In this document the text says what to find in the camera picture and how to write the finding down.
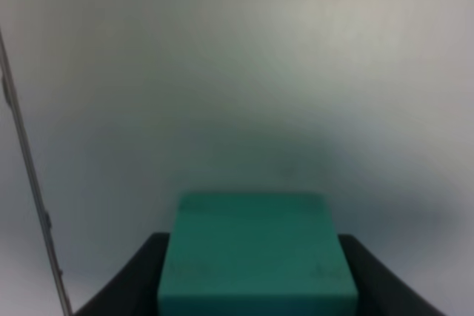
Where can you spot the green cube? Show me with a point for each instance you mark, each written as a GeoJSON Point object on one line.
{"type": "Point", "coordinates": [255, 253]}

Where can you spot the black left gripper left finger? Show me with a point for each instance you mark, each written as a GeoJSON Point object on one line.
{"type": "Point", "coordinates": [133, 291]}

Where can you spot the thin metal rod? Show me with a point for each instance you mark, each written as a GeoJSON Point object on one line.
{"type": "Point", "coordinates": [11, 98]}

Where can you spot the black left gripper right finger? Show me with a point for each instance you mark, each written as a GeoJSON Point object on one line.
{"type": "Point", "coordinates": [380, 291]}

